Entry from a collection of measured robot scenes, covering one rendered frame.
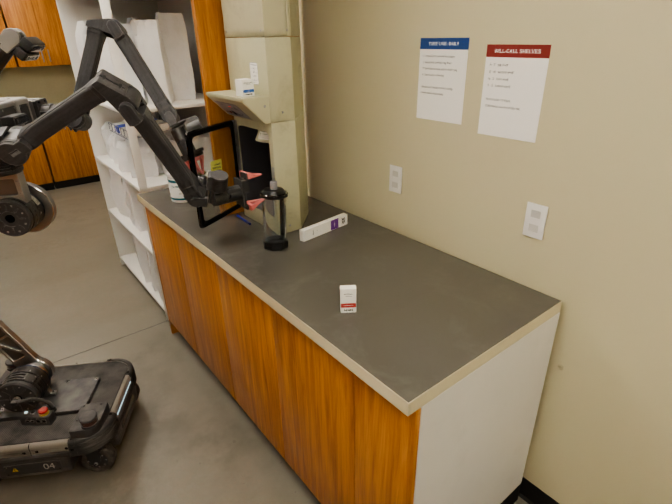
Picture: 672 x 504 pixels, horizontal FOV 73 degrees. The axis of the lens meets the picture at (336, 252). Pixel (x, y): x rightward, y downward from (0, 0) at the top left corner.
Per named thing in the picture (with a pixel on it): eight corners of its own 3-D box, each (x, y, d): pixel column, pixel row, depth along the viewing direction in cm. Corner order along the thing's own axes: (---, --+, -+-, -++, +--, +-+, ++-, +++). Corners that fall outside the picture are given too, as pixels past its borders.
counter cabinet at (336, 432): (262, 297, 331) (249, 177, 292) (517, 499, 185) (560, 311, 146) (171, 332, 294) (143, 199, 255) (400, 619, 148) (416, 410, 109)
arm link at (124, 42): (112, 33, 184) (102, 23, 174) (124, 26, 184) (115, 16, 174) (171, 129, 191) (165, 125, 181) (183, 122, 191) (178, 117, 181)
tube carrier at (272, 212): (286, 237, 191) (285, 187, 182) (291, 247, 182) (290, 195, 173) (260, 239, 188) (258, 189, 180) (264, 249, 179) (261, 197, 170)
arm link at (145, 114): (119, 89, 135) (112, 108, 128) (136, 83, 135) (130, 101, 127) (194, 193, 166) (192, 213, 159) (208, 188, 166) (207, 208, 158)
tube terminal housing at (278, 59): (288, 203, 233) (276, 36, 200) (326, 221, 210) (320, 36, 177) (244, 214, 219) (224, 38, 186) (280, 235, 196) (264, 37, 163)
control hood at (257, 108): (233, 113, 199) (230, 89, 195) (271, 123, 176) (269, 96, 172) (208, 117, 193) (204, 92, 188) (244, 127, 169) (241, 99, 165)
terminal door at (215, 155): (242, 206, 215) (232, 119, 198) (201, 229, 190) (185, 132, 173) (241, 206, 216) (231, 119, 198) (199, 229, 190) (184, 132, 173)
